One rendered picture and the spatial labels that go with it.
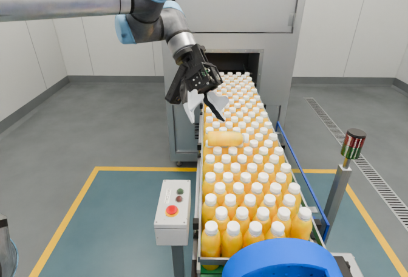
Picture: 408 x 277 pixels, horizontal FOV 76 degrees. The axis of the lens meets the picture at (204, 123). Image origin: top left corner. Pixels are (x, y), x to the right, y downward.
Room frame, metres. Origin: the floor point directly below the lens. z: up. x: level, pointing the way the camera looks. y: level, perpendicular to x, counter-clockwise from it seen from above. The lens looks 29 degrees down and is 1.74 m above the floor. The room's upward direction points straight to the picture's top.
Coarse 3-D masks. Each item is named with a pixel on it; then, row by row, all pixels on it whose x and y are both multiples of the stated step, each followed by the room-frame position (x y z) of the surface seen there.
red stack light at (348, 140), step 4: (348, 136) 0.80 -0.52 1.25; (344, 140) 0.81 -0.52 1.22; (348, 140) 0.79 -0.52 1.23; (352, 140) 0.78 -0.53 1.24; (356, 140) 0.78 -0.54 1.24; (360, 140) 0.78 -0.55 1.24; (364, 140) 0.78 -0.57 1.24; (348, 144) 0.79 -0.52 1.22; (352, 144) 0.78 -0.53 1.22; (356, 144) 0.78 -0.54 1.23; (360, 144) 0.78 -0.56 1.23
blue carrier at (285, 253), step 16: (272, 240) 0.38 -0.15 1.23; (288, 240) 0.38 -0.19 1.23; (304, 240) 0.39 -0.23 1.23; (240, 256) 0.37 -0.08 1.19; (256, 256) 0.36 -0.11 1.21; (272, 256) 0.35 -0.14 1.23; (288, 256) 0.34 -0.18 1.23; (304, 256) 0.34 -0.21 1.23; (320, 256) 0.35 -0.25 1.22; (224, 272) 0.37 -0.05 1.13; (240, 272) 0.34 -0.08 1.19; (256, 272) 0.38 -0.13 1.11; (272, 272) 0.38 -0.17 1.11; (288, 272) 0.38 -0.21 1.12; (304, 272) 0.38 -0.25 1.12; (320, 272) 0.38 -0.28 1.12; (336, 272) 0.33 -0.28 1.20
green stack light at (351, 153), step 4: (344, 144) 0.81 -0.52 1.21; (344, 148) 0.80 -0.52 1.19; (348, 148) 0.79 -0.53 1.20; (352, 148) 0.78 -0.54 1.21; (356, 148) 0.78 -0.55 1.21; (360, 148) 0.78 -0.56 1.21; (344, 152) 0.79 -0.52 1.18; (348, 152) 0.78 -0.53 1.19; (352, 152) 0.78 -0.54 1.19; (356, 152) 0.78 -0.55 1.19; (360, 152) 0.78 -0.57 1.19; (344, 156) 0.79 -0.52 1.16; (348, 156) 0.78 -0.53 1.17; (352, 156) 0.78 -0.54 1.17; (356, 156) 0.78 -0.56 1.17
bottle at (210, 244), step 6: (204, 234) 0.54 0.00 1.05; (210, 234) 0.53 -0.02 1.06; (216, 234) 0.54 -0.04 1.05; (204, 240) 0.53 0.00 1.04; (210, 240) 0.52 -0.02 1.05; (216, 240) 0.52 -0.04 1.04; (204, 246) 0.52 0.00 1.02; (210, 246) 0.52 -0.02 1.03; (216, 246) 0.52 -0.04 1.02; (204, 252) 0.52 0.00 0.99; (210, 252) 0.51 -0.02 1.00; (216, 252) 0.52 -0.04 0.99
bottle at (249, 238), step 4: (248, 228) 0.55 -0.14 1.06; (248, 232) 0.54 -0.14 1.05; (244, 236) 0.55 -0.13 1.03; (248, 236) 0.53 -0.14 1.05; (252, 236) 0.53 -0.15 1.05; (256, 236) 0.53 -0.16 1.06; (260, 236) 0.53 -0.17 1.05; (244, 240) 0.54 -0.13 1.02; (248, 240) 0.53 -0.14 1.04; (252, 240) 0.52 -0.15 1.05; (256, 240) 0.52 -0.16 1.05; (260, 240) 0.52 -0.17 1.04; (244, 244) 0.54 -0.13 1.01; (248, 244) 0.52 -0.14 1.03
